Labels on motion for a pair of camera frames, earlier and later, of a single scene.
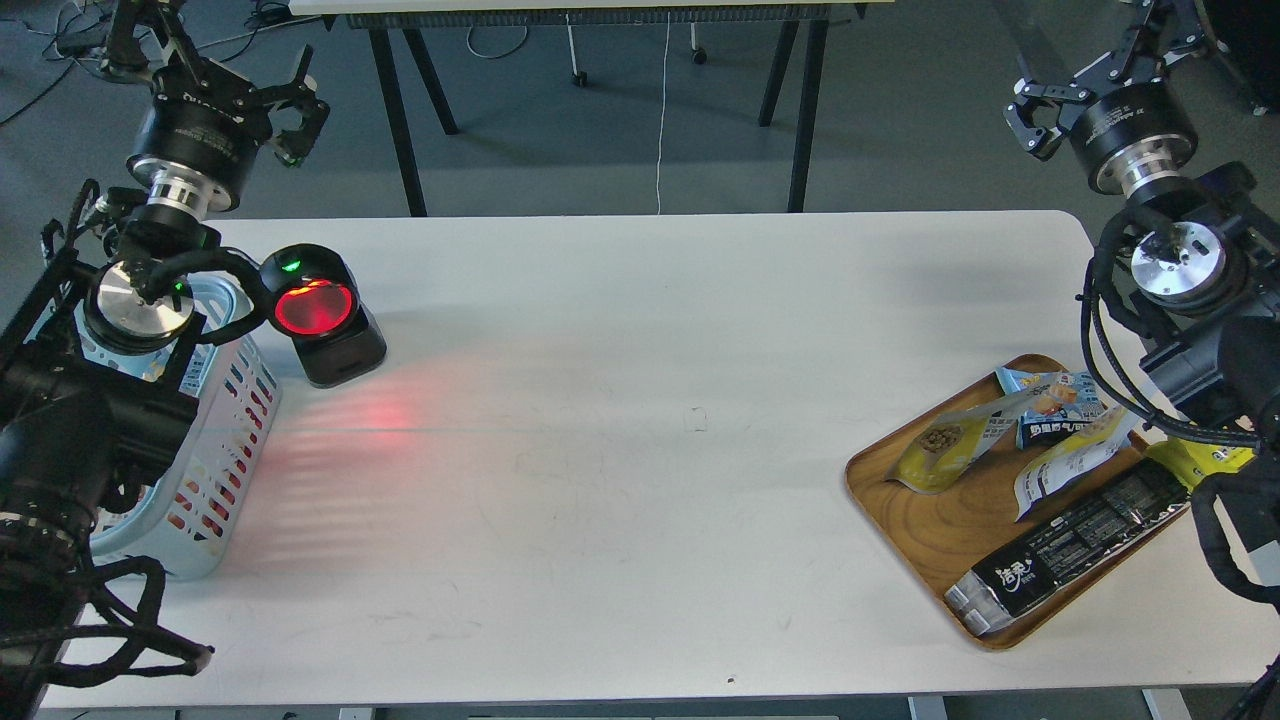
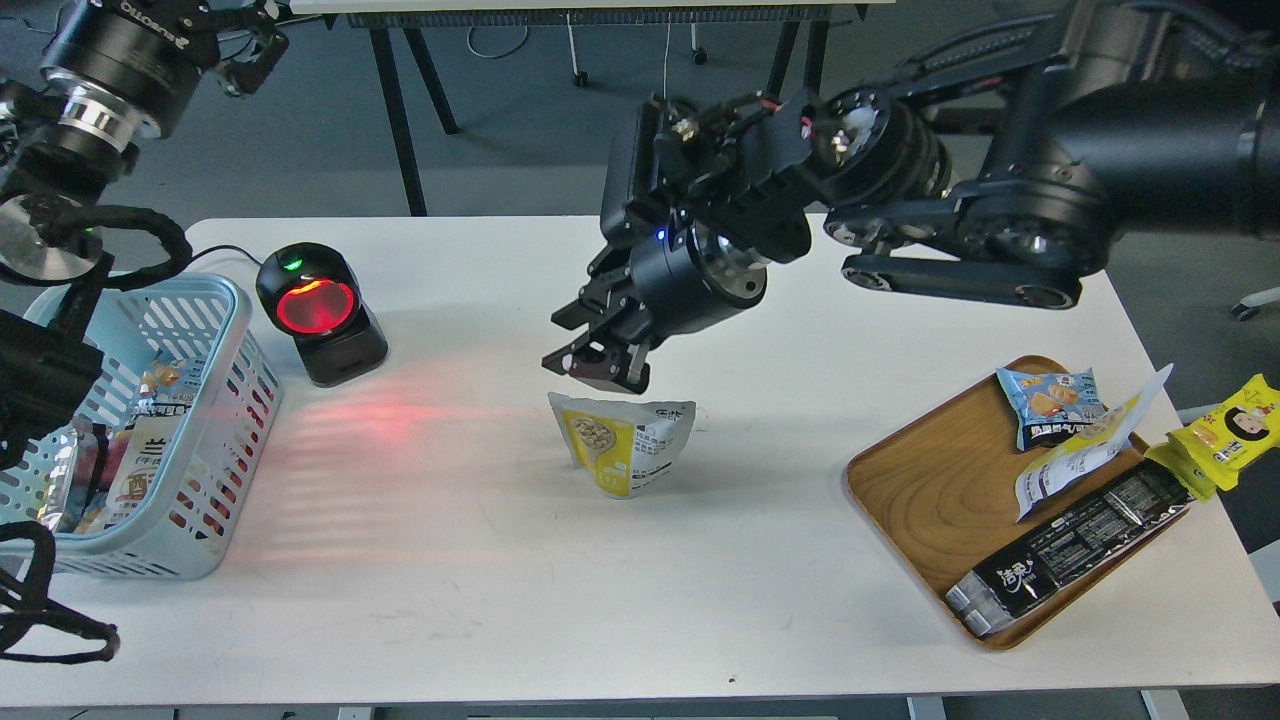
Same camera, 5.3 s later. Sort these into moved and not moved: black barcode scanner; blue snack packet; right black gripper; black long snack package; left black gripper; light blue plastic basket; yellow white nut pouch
Moved: right black gripper; left black gripper; yellow white nut pouch
Not moved: black barcode scanner; black long snack package; blue snack packet; light blue plastic basket
